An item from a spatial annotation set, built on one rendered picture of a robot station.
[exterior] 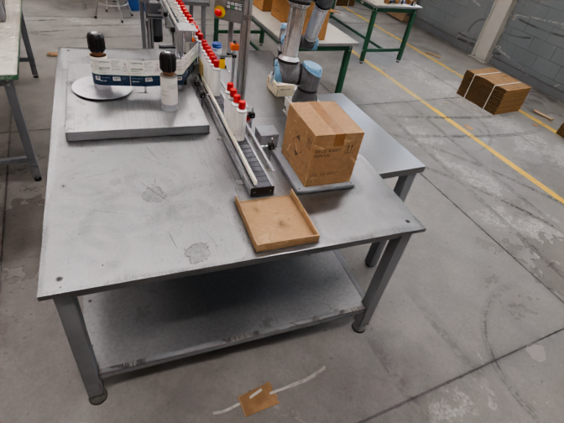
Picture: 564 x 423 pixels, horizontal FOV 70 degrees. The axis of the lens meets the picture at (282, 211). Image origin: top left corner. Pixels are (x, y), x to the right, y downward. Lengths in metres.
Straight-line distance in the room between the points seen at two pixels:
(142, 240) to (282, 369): 1.05
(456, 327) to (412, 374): 0.48
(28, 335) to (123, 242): 1.01
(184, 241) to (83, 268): 0.35
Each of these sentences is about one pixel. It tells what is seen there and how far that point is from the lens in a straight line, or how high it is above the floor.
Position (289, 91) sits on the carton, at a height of 0.87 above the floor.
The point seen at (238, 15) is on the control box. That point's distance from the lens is 2.32.
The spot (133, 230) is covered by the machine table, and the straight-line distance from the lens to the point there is 1.61.
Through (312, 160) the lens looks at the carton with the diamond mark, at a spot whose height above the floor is 1.00.
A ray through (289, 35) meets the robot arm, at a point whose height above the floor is 1.29.
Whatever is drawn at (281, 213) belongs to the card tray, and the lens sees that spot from 1.69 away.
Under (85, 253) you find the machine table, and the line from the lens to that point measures 1.56.
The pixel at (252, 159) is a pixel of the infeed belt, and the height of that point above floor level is 0.88.
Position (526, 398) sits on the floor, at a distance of 2.68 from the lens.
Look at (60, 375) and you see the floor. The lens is 2.27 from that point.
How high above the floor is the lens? 1.93
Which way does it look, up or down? 40 degrees down
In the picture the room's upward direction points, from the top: 11 degrees clockwise
